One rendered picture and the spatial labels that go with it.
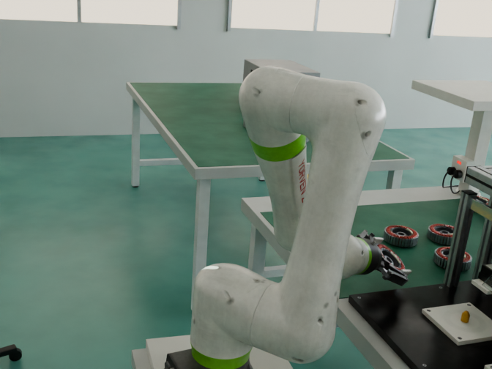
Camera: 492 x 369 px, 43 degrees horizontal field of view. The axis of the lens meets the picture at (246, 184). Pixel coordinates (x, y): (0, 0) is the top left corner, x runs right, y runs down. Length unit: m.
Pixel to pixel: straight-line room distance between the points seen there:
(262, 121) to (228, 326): 0.39
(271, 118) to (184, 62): 4.67
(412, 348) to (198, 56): 4.59
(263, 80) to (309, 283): 0.38
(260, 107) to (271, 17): 4.86
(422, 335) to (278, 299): 0.54
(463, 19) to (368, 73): 1.19
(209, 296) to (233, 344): 0.11
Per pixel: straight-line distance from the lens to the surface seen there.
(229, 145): 2.99
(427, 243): 2.16
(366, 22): 6.44
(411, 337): 1.59
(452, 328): 1.64
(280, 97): 1.13
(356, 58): 6.45
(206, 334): 1.24
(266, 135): 1.19
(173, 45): 5.75
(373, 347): 1.56
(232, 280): 1.20
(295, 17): 6.09
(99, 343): 2.82
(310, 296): 1.13
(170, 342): 1.45
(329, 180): 1.10
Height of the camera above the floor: 1.60
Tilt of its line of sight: 20 degrees down
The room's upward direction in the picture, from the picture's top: 4 degrees clockwise
